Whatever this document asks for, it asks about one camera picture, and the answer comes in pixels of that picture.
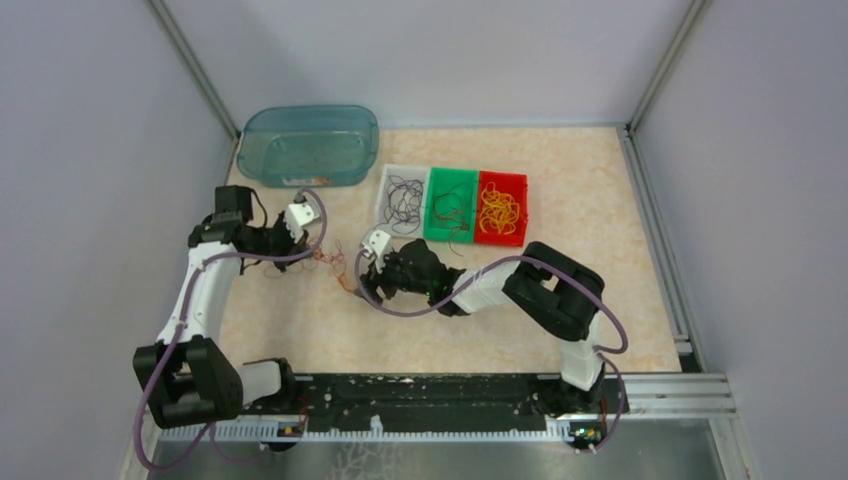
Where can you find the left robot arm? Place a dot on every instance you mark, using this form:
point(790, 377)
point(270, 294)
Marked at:
point(186, 378)

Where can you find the red plastic bin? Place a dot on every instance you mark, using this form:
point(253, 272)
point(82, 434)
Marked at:
point(502, 209)

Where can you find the white plastic bin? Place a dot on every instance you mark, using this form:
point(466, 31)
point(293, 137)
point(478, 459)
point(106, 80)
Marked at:
point(401, 201)

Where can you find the green plastic bin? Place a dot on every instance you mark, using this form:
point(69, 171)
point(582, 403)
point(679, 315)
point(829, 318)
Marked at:
point(451, 205)

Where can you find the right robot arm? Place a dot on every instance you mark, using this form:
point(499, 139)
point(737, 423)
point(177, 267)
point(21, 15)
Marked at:
point(558, 293)

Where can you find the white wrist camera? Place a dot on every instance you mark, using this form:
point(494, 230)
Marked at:
point(297, 217)
point(376, 244)

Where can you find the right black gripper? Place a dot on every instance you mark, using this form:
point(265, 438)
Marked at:
point(374, 279)

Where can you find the white slotted cable duct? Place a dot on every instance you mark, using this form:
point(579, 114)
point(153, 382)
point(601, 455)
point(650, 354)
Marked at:
point(271, 431)

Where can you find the blue transparent plastic tub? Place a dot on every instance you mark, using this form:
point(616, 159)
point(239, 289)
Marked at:
point(318, 145)

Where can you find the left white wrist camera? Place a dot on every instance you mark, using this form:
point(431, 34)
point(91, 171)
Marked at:
point(297, 217)

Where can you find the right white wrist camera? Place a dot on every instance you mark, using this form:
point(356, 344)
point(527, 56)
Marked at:
point(376, 244)

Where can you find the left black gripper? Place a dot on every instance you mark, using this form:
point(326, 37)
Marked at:
point(292, 247)

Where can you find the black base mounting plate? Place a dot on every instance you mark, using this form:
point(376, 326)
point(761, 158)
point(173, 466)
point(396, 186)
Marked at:
point(435, 403)

